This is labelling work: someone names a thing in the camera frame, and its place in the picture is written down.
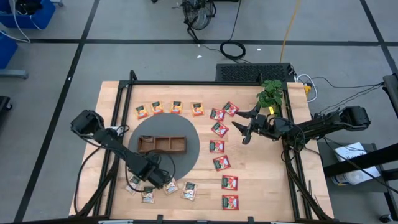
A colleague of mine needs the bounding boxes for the coiled black floor cable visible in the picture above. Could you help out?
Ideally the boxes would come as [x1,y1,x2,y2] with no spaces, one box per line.
[219,0,247,60]

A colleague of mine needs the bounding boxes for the black floor fan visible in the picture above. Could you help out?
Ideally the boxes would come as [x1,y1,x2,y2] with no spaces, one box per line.
[180,0,218,32]

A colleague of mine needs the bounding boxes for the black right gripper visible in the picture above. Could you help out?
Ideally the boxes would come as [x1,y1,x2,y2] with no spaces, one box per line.
[231,105,293,146]

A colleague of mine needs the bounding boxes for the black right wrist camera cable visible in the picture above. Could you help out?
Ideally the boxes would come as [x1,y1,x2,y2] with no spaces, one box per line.
[279,123,308,164]

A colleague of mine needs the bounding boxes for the white paper sheets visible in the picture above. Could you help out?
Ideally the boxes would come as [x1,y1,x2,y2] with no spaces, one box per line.
[333,141,382,175]

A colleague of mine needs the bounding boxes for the black left wrist camera cable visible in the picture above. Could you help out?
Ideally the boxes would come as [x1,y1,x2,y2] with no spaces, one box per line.
[124,149,177,194]

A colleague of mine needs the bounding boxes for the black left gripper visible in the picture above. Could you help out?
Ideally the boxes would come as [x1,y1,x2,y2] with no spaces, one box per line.
[148,169,172,190]

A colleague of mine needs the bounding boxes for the wooden three-compartment tray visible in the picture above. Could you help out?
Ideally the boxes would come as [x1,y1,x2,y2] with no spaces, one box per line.
[137,135,188,154]

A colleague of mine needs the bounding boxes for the grey platform base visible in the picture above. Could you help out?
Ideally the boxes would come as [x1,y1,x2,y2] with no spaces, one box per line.
[0,68,29,79]

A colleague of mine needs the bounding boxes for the black perforated computer case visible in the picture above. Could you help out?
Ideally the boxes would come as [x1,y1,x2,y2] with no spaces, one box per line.
[215,62,296,83]

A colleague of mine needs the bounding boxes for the black aluminium table frame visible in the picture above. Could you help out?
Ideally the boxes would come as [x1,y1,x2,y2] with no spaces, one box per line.
[74,70,335,223]

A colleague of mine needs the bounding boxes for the small blue bin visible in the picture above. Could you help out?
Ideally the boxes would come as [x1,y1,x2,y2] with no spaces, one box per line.
[0,30,19,70]

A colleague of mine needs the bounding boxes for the grey round woven placemat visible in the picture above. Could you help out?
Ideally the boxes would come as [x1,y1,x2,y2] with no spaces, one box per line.
[127,113,201,182]

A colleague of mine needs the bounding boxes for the black cable bundle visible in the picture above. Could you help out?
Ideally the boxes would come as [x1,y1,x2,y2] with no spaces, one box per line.
[14,0,44,16]

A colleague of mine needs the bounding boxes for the black left arm base cable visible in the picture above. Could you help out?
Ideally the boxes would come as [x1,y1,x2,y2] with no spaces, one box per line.
[73,144,108,215]

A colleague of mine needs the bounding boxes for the yellow extension cable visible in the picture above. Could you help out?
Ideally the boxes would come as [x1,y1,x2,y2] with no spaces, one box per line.
[279,0,302,63]

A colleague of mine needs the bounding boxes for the green plant in white pot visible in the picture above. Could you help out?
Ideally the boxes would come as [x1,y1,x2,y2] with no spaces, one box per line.
[256,79,285,119]

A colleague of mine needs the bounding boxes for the large blue bin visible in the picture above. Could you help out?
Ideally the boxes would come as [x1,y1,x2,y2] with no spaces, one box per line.
[0,0,57,30]

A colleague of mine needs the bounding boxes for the orange tea packet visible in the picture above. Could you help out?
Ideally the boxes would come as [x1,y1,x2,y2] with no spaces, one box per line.
[170,100,183,115]
[134,105,149,120]
[190,101,205,118]
[150,100,165,116]

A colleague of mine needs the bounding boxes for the white power cable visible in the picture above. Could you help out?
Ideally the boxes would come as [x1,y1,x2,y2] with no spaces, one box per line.
[295,73,318,103]

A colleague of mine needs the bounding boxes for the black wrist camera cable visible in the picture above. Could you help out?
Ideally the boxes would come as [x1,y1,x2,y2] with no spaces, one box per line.
[124,149,177,194]
[279,123,308,164]

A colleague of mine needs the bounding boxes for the black metal stand beam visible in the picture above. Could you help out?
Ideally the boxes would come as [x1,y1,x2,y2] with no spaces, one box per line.
[323,151,398,218]

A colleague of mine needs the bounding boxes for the thin black cable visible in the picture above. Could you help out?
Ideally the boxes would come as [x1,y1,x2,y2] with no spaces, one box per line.
[306,76,386,91]
[318,82,386,114]

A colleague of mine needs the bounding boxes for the white round disc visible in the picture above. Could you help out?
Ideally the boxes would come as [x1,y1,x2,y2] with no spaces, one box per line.
[331,169,382,187]

